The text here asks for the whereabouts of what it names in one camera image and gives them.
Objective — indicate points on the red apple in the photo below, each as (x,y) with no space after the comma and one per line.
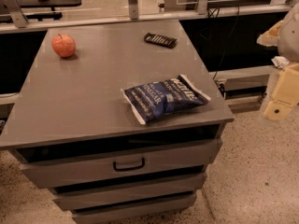
(64,45)

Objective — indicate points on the bottom grey drawer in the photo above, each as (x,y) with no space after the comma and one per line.
(97,216)

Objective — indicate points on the grey drawer cabinet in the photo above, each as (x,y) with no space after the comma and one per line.
(74,107)

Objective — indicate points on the black drawer handle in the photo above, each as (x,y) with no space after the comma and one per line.
(128,166)

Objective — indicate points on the middle grey drawer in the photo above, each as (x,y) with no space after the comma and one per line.
(130,191)

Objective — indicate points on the top grey drawer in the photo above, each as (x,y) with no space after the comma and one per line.
(85,169)

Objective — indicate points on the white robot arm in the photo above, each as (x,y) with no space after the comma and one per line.
(288,48)

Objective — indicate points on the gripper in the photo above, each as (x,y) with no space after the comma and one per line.
(290,37)

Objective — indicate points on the grey drawer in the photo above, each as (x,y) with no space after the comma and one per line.
(97,216)
(130,191)
(85,169)

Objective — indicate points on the metal railing frame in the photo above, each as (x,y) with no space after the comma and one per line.
(15,19)

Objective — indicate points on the white crumpled cloth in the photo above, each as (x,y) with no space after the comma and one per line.
(280,62)

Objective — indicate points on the black remote control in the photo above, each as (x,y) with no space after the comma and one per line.
(160,40)

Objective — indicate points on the blue chip bag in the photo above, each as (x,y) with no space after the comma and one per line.
(153,100)

